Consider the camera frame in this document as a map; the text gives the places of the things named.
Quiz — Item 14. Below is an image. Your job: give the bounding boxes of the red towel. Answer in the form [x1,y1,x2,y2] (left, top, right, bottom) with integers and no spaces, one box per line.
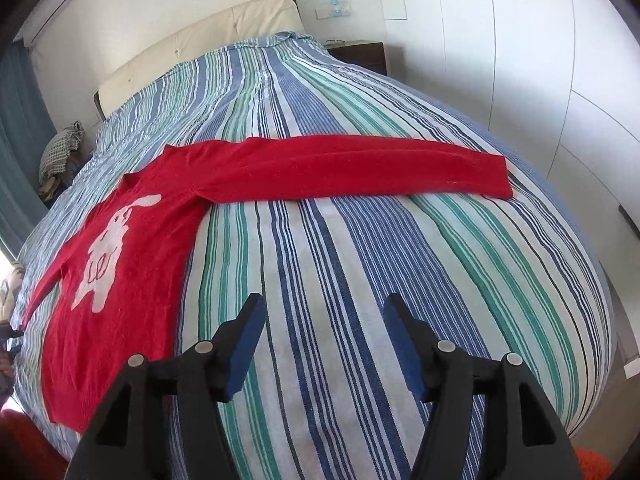
[22,136,513,436]

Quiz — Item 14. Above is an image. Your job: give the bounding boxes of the blue-grey curtain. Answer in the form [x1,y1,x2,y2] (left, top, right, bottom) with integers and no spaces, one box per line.
[0,42,58,261]

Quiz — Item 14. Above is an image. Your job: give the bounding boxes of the pile of checkered clothes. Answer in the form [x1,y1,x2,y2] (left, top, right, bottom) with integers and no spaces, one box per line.
[39,121,86,196]

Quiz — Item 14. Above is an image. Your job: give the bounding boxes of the beige patterned cushion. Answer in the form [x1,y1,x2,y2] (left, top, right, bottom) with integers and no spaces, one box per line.
[0,260,27,322]

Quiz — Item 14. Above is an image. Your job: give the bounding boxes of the beige pillow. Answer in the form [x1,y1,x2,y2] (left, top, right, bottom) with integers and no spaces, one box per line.
[92,0,301,122]

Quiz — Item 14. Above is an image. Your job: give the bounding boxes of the striped bedspread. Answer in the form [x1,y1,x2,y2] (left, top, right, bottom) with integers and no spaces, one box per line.
[10,32,613,480]

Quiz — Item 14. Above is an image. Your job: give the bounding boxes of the white wardrobe doors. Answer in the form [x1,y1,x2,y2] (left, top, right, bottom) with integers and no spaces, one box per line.
[372,0,640,286]

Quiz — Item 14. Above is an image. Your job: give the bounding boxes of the white wall outlet panel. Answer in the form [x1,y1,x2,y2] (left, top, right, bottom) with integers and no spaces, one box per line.
[315,0,351,18]

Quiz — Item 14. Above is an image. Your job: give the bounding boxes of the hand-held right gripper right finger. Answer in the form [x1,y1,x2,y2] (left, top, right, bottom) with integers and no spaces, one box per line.
[382,292,586,480]

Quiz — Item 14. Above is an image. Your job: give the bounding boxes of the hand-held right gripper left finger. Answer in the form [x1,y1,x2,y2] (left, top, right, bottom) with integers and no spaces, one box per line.
[65,292,267,480]

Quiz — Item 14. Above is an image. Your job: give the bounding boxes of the dark wooden nightstand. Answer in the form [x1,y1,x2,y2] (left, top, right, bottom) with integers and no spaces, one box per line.
[325,40,391,77]

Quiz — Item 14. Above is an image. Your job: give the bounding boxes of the white air conditioner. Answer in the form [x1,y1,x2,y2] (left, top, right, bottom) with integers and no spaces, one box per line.
[15,0,88,41]

